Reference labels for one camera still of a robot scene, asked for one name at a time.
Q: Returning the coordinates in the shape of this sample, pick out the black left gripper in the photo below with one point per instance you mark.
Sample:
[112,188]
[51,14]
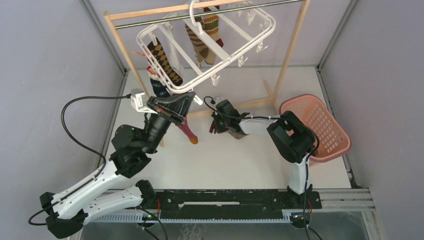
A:
[176,108]

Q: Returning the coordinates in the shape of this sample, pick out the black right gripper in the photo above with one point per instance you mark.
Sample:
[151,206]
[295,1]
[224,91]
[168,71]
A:
[219,129]

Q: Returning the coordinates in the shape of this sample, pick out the beige red striped sock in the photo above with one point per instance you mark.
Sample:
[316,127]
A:
[236,135]

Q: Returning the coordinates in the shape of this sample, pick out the purple orange striped sock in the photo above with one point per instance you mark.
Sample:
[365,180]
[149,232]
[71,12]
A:
[184,127]

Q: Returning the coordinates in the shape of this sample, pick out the white plastic clip hanger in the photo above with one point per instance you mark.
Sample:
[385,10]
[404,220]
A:
[204,57]

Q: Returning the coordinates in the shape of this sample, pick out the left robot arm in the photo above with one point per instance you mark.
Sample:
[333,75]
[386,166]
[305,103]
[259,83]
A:
[68,211]

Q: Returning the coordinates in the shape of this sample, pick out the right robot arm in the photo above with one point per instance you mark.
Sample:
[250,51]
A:
[294,141]

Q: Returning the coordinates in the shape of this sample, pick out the navy blue sock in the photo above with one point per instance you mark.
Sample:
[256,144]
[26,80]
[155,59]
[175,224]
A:
[159,90]

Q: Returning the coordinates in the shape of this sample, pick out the white cloth sock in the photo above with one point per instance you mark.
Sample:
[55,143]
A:
[175,60]

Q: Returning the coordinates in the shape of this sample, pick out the brown argyle sock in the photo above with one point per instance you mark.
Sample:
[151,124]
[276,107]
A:
[159,54]

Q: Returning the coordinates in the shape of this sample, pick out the pink laundry basket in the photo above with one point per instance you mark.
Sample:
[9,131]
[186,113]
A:
[334,141]

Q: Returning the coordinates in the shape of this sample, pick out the metal rack rod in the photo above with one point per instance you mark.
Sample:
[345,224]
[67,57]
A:
[221,11]

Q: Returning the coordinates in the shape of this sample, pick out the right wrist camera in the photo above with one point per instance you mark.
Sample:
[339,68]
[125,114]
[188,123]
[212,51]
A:
[219,99]

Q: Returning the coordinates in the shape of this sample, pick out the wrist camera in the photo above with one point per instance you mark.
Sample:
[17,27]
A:
[219,99]
[139,101]

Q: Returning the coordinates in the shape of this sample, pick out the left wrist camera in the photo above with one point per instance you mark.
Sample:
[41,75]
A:
[139,101]

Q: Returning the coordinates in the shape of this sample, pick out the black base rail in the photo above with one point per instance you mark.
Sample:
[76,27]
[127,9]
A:
[230,204]

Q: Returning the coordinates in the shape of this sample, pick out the wooden drying rack frame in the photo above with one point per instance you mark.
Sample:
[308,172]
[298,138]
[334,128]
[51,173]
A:
[187,9]

